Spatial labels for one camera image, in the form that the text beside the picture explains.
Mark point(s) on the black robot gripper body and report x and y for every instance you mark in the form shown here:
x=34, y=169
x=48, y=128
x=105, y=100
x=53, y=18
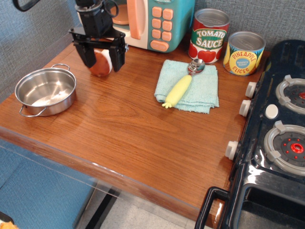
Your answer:
x=96, y=23

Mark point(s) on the pineapple slices can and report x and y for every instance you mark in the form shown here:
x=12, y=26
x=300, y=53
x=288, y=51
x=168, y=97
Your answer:
x=243, y=53

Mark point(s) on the black toy stove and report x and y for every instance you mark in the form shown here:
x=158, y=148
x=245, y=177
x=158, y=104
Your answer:
x=267, y=180

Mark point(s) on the white stove knob lower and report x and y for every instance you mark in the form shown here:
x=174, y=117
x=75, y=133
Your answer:
x=231, y=149

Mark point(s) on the yellow handled metal spoon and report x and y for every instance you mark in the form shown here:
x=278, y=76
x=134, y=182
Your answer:
x=177, y=92

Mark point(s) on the stainless steel pot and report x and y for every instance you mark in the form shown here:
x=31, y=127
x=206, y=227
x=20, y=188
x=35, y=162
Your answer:
x=47, y=91

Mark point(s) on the white stove knob middle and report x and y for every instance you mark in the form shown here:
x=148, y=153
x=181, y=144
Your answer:
x=244, y=108

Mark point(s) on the teal toy microwave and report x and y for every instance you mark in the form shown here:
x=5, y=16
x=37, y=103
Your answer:
x=156, y=25

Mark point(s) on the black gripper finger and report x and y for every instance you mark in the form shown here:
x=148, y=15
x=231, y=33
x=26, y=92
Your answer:
x=117, y=55
x=87, y=54

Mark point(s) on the orange object bottom corner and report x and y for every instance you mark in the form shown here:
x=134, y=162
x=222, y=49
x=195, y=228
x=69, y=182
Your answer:
x=6, y=222

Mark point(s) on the white stove knob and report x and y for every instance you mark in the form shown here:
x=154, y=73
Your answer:
x=250, y=89
x=231, y=149
x=244, y=108

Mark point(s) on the tomato sauce can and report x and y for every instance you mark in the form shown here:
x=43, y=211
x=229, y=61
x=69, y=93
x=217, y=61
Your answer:
x=209, y=31

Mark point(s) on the brown white plush mushroom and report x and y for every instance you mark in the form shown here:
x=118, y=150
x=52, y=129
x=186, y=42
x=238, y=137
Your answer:
x=103, y=65

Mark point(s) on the light blue folded cloth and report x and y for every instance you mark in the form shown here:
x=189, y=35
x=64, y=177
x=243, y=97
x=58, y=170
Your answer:
x=202, y=93

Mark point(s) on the white stove knob upper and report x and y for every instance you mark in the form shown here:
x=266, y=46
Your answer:
x=250, y=89

